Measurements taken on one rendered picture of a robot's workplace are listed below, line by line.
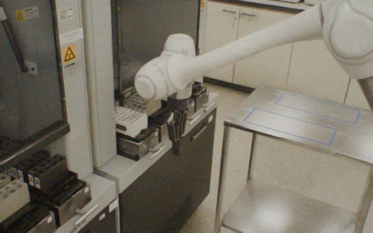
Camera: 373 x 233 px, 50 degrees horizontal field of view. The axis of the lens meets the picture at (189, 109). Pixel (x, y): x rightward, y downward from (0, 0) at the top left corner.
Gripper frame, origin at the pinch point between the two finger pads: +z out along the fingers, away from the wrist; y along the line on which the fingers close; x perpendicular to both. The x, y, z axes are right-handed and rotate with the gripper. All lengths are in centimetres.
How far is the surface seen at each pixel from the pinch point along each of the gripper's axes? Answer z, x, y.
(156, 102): -5.6, -19.2, -16.9
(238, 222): 52, 17, -30
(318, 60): 33, 10, -228
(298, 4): -10, -15, -229
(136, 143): -0.4, -13.1, 6.7
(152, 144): 4.0, -11.7, -2.0
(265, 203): 52, 24, -50
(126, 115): -6.4, -22.2, -0.4
